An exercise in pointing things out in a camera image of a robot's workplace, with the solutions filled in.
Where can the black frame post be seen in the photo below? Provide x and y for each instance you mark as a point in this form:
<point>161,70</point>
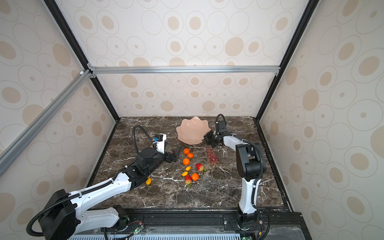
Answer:
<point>302,25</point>
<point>59,18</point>

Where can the left black frame post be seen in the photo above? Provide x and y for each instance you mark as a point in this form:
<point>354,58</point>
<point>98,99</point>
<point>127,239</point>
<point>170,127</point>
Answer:
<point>59,18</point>

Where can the diagonal aluminium frame bar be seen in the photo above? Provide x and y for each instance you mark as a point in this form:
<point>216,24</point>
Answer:
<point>26,137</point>

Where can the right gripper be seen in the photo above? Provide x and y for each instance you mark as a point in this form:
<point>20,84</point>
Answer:
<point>208,139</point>

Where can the pink wavy fruit bowl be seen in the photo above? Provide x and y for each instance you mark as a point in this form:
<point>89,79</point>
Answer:
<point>192,131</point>

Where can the horizontal aluminium frame bar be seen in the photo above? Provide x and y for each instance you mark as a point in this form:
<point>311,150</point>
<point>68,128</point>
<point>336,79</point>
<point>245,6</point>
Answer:
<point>185,70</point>

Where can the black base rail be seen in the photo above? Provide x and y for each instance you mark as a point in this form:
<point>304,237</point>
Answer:
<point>272,220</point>

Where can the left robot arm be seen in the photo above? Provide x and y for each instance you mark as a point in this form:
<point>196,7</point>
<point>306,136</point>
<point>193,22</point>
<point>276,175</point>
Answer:
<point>99,192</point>

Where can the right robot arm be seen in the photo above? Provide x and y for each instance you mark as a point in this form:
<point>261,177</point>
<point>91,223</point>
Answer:
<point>250,165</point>

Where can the strawberry right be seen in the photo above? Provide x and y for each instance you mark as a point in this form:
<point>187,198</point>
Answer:
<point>200,167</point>

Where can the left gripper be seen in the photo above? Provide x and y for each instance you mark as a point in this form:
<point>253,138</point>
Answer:
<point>174,157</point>

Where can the right black frame post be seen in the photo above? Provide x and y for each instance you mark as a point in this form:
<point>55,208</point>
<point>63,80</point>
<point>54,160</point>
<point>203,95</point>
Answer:
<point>302,25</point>

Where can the red grape bunch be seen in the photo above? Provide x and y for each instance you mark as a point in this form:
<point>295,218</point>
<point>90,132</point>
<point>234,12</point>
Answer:
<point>213,158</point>

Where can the orange bottom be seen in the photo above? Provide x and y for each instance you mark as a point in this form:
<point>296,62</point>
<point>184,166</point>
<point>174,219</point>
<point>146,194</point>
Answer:
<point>195,177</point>

